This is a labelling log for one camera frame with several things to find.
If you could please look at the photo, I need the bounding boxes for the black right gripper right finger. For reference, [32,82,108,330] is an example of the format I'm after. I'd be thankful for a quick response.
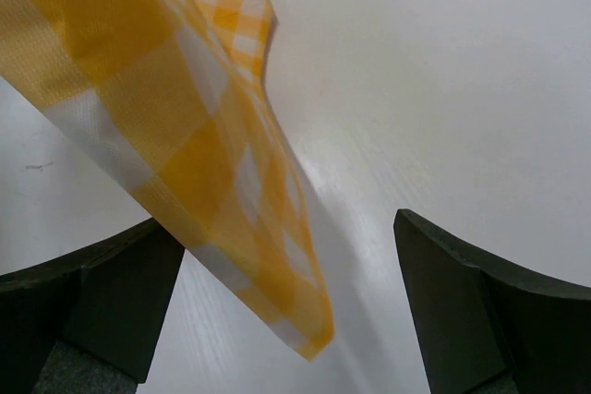
[393,209,590,393]

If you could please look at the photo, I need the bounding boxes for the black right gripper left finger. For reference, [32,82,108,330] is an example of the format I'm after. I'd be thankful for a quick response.
[1,220,184,393]

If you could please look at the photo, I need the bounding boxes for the yellow white checkered cloth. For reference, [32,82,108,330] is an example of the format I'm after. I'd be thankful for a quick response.
[1,0,334,359]

